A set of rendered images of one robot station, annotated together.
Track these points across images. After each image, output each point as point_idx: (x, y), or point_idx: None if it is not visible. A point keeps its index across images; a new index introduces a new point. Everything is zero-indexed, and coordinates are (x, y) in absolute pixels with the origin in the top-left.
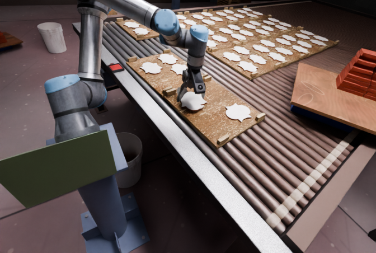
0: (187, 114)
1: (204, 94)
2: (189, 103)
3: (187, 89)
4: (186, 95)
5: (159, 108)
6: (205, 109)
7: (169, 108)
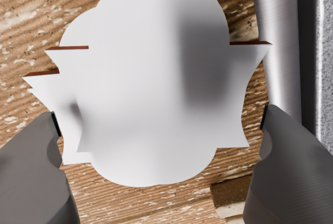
0: None
1: (14, 138)
2: (186, 77)
3: (139, 199)
4: (175, 159)
5: (327, 101)
6: (55, 13)
7: (285, 90)
